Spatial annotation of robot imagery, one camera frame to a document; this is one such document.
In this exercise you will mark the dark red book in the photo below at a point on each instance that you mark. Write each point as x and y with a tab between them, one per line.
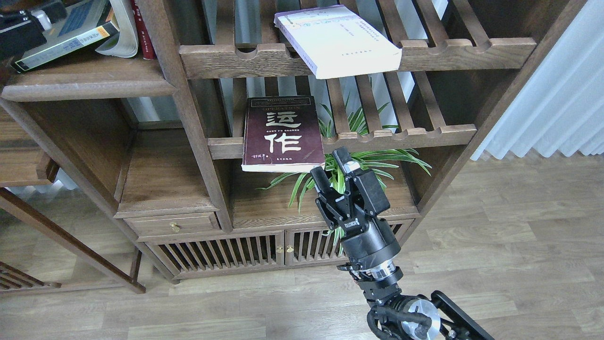
281	134

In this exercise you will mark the white paperback book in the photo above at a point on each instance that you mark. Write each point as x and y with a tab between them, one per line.
335	42

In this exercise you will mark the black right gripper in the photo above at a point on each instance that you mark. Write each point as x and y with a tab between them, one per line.
368	240

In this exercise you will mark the cream paged upright book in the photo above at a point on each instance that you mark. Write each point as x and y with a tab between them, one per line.
125	43

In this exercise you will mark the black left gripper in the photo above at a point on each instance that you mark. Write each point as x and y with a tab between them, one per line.
22	24

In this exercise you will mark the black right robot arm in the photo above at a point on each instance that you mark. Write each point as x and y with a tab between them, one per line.
394	316

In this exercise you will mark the dark wooden bookshelf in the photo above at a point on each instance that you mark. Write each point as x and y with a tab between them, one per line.
158	141

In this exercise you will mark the white curtain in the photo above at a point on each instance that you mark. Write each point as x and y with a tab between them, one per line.
561	108

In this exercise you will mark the red spine upright book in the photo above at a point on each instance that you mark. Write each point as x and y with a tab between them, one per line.
145	43

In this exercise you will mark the brass drawer knob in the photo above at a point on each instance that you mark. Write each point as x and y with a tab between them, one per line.
175	227

